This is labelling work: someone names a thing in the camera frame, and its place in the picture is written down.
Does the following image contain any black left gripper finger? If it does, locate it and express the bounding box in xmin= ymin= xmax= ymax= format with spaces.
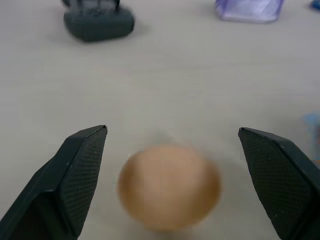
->
xmin=60 ymin=0 xmax=136 ymax=42
xmin=0 ymin=124 xmax=109 ymax=240
xmin=238 ymin=127 xmax=320 ymax=240

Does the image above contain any brown egg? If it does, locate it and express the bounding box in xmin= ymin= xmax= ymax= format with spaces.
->
xmin=117 ymin=145 xmax=223 ymax=232

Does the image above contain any light blue object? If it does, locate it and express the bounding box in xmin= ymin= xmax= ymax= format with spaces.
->
xmin=301 ymin=112 xmax=320 ymax=161

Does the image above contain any clear purple plastic container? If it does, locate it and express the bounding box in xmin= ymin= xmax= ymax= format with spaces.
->
xmin=214 ymin=0 xmax=285 ymax=24

